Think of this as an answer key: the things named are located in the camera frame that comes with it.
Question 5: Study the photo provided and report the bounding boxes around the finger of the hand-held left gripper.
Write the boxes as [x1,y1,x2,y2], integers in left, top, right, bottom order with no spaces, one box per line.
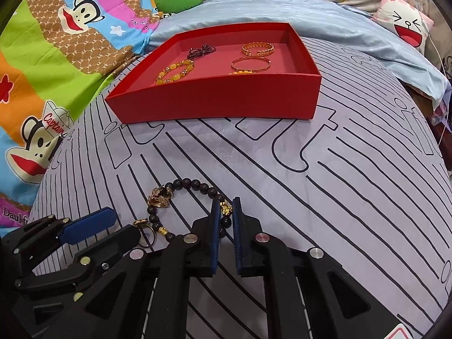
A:
[2,208,115,272]
[21,224,142,290]

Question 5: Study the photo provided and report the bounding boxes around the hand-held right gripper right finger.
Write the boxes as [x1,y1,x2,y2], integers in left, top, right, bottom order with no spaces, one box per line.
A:
[233,197,401,339]

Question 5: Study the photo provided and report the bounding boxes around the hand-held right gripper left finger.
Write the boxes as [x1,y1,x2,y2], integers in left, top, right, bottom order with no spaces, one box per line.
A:
[46,198,220,339]

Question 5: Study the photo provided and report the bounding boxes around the gold ring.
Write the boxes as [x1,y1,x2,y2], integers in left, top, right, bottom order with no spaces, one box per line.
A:
[133,218,156,248]

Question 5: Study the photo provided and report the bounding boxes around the black bead bracelet gold charms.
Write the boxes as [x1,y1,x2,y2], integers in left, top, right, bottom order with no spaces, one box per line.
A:
[147,180,234,246]

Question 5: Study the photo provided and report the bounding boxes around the red cardboard box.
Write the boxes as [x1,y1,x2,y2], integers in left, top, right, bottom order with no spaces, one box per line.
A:
[105,22,322,124]

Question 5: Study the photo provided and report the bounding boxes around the plain gold bangle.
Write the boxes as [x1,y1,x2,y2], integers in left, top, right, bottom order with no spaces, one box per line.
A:
[231,57,272,73]

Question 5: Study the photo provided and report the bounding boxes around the yellow green bead bracelet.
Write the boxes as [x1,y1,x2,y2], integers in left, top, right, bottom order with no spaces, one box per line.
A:
[155,61,195,85]

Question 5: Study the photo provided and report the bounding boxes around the gold chain cuff bracelet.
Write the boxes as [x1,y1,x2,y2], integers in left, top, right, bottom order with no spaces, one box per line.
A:
[242,42,274,57]

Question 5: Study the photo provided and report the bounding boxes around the purple garnet bead bracelet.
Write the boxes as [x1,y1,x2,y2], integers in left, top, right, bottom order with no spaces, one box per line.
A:
[186,45,217,60]

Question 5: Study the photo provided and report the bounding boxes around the grey striped bed sheet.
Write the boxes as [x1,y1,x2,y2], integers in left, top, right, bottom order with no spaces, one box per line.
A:
[28,37,452,339]

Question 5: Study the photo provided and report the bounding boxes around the cartoon monkey printed blanket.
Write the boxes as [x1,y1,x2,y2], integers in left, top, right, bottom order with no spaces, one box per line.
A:
[0,0,166,227]

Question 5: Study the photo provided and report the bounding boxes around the light blue quilt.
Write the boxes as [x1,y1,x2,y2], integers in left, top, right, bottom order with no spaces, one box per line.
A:
[141,0,452,108]

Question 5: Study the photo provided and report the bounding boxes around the pink cat face pillow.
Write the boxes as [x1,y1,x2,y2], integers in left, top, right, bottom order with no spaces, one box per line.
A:
[371,0,434,48]

